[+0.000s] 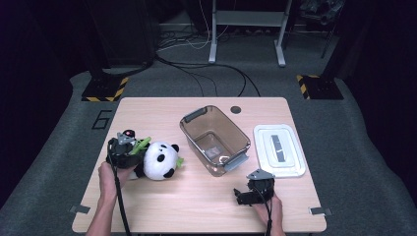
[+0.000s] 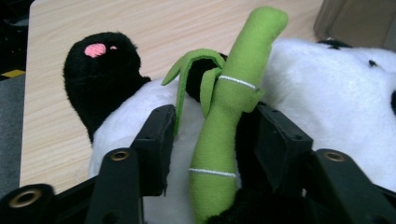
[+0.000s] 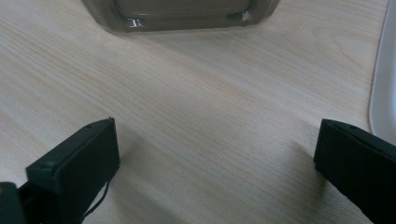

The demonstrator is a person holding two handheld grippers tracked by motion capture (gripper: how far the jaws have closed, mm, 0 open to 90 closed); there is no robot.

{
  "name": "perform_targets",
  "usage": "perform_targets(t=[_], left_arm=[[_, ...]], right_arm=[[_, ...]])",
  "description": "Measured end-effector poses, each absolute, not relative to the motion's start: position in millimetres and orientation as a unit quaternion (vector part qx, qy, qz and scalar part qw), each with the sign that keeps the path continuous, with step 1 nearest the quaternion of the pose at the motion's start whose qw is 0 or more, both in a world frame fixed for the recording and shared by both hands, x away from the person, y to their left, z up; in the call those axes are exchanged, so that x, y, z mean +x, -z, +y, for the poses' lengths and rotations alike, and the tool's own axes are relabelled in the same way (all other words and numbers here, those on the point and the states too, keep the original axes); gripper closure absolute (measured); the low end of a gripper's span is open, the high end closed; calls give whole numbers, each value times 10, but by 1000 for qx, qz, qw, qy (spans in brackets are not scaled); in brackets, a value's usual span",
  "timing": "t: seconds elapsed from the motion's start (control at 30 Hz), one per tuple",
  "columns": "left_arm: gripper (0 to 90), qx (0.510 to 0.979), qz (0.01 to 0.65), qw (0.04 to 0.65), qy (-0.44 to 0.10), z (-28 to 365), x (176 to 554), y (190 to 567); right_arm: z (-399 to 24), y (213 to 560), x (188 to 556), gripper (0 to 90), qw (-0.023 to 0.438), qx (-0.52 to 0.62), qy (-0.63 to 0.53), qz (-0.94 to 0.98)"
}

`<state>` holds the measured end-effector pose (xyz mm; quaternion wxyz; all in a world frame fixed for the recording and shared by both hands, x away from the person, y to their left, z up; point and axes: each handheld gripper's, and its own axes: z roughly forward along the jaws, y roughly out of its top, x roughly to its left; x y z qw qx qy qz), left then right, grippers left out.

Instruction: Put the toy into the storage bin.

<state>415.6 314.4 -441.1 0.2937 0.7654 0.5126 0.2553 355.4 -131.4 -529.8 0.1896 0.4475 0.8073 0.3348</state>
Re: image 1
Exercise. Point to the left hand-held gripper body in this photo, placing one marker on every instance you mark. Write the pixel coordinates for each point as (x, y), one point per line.
(123, 152)

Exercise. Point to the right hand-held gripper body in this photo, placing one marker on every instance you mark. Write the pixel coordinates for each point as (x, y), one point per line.
(261, 188)

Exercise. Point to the panda plush toy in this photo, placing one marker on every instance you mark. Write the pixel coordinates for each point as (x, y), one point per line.
(160, 160)

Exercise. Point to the white storage box lid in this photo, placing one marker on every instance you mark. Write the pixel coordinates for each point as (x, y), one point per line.
(278, 149)

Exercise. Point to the clear brown plastic storage box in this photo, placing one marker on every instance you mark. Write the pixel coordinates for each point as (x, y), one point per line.
(214, 139)

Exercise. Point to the person's right hand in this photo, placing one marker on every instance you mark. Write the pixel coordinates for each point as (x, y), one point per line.
(275, 213)

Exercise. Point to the person's left hand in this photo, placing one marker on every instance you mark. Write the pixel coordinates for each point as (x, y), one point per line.
(108, 180)

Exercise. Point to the grey tape marker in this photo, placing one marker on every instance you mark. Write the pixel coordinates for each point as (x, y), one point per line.
(320, 211)
(79, 209)

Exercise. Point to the black yellow striped stand base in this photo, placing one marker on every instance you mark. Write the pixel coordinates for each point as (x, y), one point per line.
(105, 88)
(323, 88)

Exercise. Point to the dark round table grommet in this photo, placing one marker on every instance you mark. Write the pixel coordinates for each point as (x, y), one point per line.
(235, 109)

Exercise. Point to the dark cabinet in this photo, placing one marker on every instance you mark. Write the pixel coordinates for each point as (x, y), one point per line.
(128, 32)

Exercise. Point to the dark equipment pile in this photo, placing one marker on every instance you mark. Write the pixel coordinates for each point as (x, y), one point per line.
(323, 11)

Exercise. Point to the white metal stand frame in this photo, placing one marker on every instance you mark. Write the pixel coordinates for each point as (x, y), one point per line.
(213, 42)

